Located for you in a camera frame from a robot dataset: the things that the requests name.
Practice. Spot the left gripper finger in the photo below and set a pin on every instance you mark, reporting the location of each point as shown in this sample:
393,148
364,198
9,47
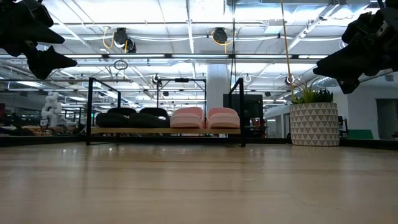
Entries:
25,34
49,62

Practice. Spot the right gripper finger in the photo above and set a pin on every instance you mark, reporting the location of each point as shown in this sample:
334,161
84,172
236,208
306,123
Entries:
345,65
349,85

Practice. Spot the pink slide sandal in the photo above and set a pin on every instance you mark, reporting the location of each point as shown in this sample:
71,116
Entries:
186,121
224,122

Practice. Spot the green panel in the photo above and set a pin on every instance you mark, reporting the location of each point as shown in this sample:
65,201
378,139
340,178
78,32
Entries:
360,134

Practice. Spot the potted plant patterned white pot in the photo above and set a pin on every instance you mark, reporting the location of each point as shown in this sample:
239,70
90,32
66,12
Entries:
314,124

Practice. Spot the ceiling light bar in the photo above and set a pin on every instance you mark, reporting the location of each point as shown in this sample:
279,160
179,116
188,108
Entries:
136,56

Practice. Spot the black distant camera rig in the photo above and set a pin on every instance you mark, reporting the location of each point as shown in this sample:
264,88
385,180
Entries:
182,80

